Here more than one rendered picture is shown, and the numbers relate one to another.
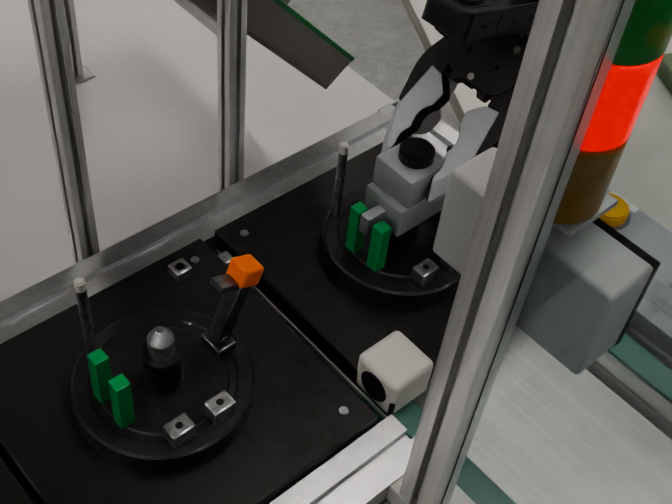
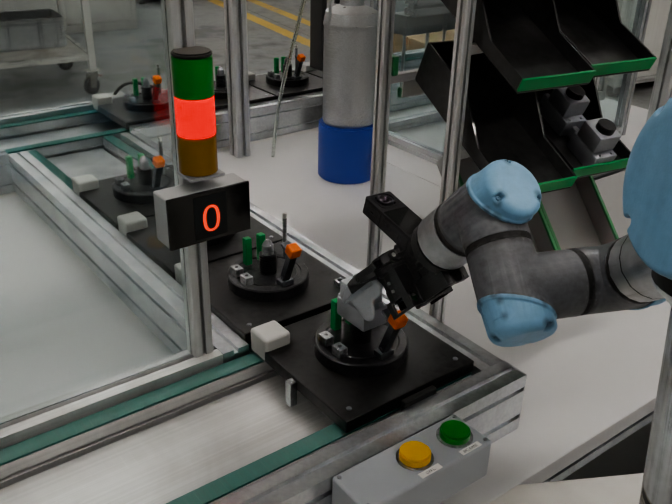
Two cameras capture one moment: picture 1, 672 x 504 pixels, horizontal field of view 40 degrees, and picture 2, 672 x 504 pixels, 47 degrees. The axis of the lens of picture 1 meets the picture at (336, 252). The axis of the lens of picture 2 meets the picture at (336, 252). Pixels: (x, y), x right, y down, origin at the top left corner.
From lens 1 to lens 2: 1.24 m
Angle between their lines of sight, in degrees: 76
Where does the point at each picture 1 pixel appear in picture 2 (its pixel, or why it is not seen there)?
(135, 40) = (603, 319)
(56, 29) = (378, 154)
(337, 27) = not seen: outside the picture
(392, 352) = (273, 328)
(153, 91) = not seen: hidden behind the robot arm
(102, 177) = (463, 311)
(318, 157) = (445, 333)
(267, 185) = (417, 317)
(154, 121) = not seen: hidden behind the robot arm
